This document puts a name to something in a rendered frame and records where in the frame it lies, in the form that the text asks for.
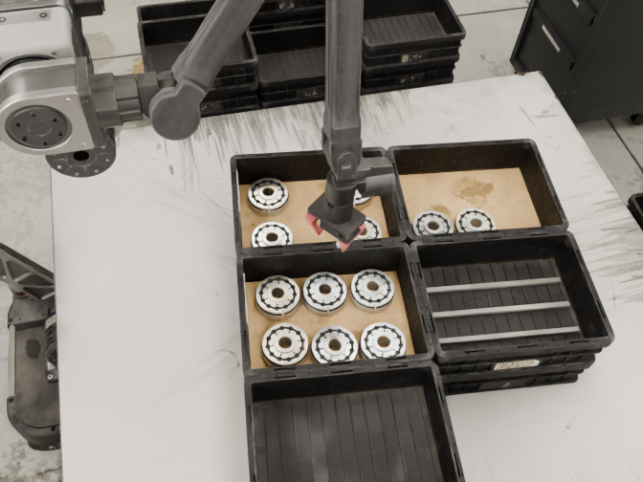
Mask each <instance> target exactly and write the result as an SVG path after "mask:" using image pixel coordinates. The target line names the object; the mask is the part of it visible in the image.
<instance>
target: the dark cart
mask: <svg viewBox="0 0 643 482"><path fill-rule="evenodd" d="M509 61H510V63H511V64H512V66H513V67H514V69H515V71H516V72H514V73H515V74H522V73H529V72H536V71H541V73H542V74H543V76H544V78H545V80H546V81H547V83H548V84H549V86H550V87H551V89H552V91H553V92H554V94H555V95H556V97H557V98H558V100H559V102H560V103H561V104H562V105H563V107H564V108H565V110H566V112H567V114H568V115H569V117H570V118H571V120H572V121H573V123H574V124H575V123H582V122H588V121H599V120H605V119H611V118H618V117H624V116H629V115H631V121H632V122H633V123H634V124H635V125H640V124H642V123H643V0H530V3H529V6H528V9H527V11H526V14H525V17H524V19H523V22H522V25H521V29H520V32H519V35H518V38H517V41H516V43H515V46H514V49H513V52H512V54H511V57H510V59H509Z"/></svg>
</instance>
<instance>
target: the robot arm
mask: <svg viewBox="0 0 643 482"><path fill-rule="evenodd" d="M263 2H264V0H216V1H215V3H214V4H213V6H212V7H211V10H210V11H209V13H208V14H207V16H206V18H205V19H204V21H203V23H202V24H201V26H200V27H199V29H198V31H197V32H196V34H195V35H194V37H193V38H192V40H191V41H190V42H189V44H188V46H187V47H186V49H185V50H184V51H183V52H182V53H181V54H180V55H179V56H178V58H177V59H176V61H175V63H174V64H173V66H172V68H171V70H170V71H165V72H161V73H160V74H158V75H156V72H148V73H140V74H136V77H137V79H136V77H135V74H127V75H119V76H114V74H113V73H112V72H110V73H102V74H94V75H92V73H91V70H90V66H89V63H88V59H87V56H82V57H76V66H77V79H78V95H79V98H80V102H81V105H82V108H83V111H84V114H85V117H86V119H87V122H88V125H89V129H90V132H91V135H92V138H93V141H94V144H95V147H102V146H106V142H105V133H104V128H110V127H117V126H123V123H124V122H129V121H141V120H143V119H144V117H143V113H144V114H145V115H146V116H147V117H148V118H149V120H150V123H151V125H152V127H153V129H154V130H155V131H156V133H157V134H158V135H160V136H161V137H163V138H165V139H167V140H171V141H180V140H184V139H186V138H188V137H190V136H191V135H192V134H194V133H195V131H196V130H197V129H198V126H199V124H200V120H201V112H200V107H199V105H200V103H201V102H202V100H203V99H204V97H205V96H206V94H207V93H208V91H209V90H210V88H211V87H212V85H213V83H214V81H215V78H216V75H217V74H218V72H219V70H220V69H221V67H222V65H223V64H224V62H225V61H226V59H227V57H228V56H229V54H230V53H231V51H232V50H233V48H234V46H235V45H236V43H237V41H238V40H239V38H240V37H241V35H242V34H243V33H244V32H245V30H246V29H247V27H248V25H249V24H250V22H251V21H252V19H253V18H254V16H255V14H256V13H257V11H258V10H259V8H260V6H261V5H262V3H263ZM363 11H364V0H325V108H324V112H323V127H322V128H321V148H322V150H323V152H324V154H325V156H326V160H327V162H328V164H329V166H330V168H331V170H330V171H329V172H328V173H327V176H326V184H325V192H324V193H323V194H322V195H321V196H320V197H319V198H318V199H316V200H315V201H314V202H313V203H312V204H311V205H310V206H309V207H308V208H307V214H306V215H305V220H306V221H307V222H308V223H309V225H310V226H311V227H312V228H313V229H314V231H315V232H316V233H317V235H320V234H321V233H322V232H323V230H325V231H327V232H328V233H330V234H331V235H333V236H334V237H336V238H337V239H339V244H340V247H341V250H342V252H344V251H345V250H346V249H347V248H348V246H349V245H350V243H351V242H352V241H353V240H354V239H355V238H356V237H357V236H358V235H359V234H360V233H361V232H362V230H363V229H364V228H365V227H366V224H365V221H366V216H365V215H364V214H363V213H361V212H360V211H358V210H357V209H355V208H354V207H353V203H354V197H355V192H356V187H357V190H358V192H359V193H360V194H361V196H362V197H363V198H369V197H376V196H383V195H390V194H393V193H394V192H395V186H396V184H395V175H394V167H393V166H392V164H391V163H390V161H389V160H388V158H387V157H377V158H364V157H362V150H363V140H362V138H361V128H362V123H361V115H360V91H361V65H362V38H363ZM319 219H320V227H319V226H318V224H317V221H318V220H319Z"/></svg>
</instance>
